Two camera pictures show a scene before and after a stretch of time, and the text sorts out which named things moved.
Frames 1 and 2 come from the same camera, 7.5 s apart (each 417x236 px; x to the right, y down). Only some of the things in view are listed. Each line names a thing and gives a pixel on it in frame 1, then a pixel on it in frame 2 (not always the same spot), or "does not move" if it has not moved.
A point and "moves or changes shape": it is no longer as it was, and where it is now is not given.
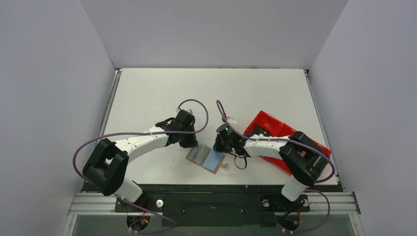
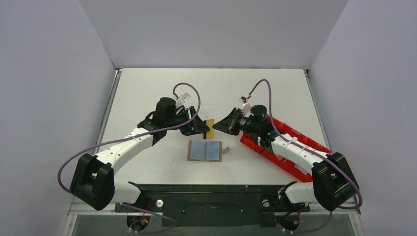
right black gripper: (220, 145) -> (234, 120)
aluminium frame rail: (342, 204) does not move
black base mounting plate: (211, 205) does not move
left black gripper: (189, 140) -> (190, 120)
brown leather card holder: (207, 157) moves or changes shape
